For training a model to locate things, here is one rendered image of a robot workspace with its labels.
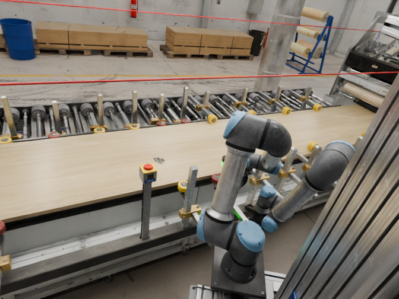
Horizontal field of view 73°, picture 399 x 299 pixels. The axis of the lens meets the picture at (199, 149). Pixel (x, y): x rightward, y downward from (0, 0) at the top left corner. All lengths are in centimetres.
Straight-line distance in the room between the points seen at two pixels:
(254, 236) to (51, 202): 111
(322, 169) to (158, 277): 167
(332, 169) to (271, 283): 59
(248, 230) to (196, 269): 142
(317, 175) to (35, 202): 141
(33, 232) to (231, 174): 119
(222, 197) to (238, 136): 24
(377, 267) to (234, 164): 55
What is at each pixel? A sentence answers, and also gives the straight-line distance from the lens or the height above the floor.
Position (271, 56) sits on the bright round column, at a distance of 556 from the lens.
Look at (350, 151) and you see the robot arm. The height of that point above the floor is 155.
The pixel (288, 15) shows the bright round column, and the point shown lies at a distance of 545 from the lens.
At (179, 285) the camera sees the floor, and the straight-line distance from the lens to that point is 238.
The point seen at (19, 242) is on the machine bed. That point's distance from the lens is 185.
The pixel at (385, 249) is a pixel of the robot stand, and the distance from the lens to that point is 62.
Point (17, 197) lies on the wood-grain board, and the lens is 179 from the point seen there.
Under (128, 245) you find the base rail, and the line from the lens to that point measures 170.
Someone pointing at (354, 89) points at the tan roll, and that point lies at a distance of 408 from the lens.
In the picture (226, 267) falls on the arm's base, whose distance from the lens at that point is 122.
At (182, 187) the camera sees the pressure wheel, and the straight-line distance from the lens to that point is 174.
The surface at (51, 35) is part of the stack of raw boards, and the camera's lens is 715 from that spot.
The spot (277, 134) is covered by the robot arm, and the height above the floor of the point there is 163.
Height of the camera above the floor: 206
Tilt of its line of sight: 33 degrees down
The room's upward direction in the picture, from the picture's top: 10 degrees clockwise
